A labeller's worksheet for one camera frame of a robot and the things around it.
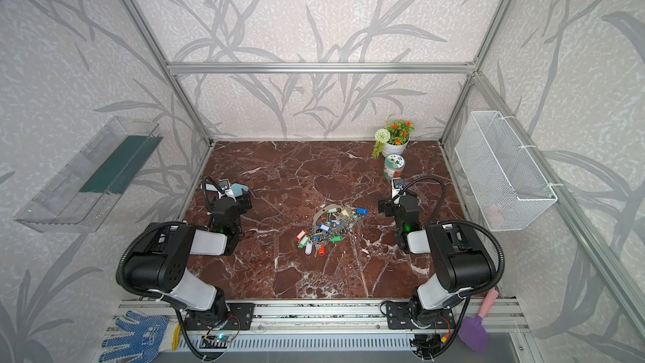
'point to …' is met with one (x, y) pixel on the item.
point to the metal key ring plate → (333, 220)
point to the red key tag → (301, 234)
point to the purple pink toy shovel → (473, 329)
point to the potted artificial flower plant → (392, 139)
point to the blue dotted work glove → (152, 334)
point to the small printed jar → (394, 165)
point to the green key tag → (335, 239)
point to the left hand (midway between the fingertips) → (233, 184)
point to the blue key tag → (362, 211)
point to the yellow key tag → (345, 213)
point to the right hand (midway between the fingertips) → (396, 184)
